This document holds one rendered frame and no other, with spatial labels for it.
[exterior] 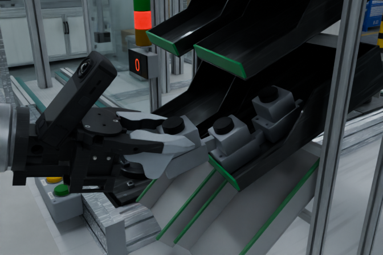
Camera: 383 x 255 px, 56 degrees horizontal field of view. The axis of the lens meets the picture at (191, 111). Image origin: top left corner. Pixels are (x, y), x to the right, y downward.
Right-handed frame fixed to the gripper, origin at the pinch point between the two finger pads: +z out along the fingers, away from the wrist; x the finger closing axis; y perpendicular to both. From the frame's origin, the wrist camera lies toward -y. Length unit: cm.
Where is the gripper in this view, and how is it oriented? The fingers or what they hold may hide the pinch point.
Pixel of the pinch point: (179, 131)
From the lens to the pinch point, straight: 48.6
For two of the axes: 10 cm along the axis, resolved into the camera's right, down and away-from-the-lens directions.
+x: 4.0, 4.2, -8.1
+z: 8.8, 0.8, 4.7
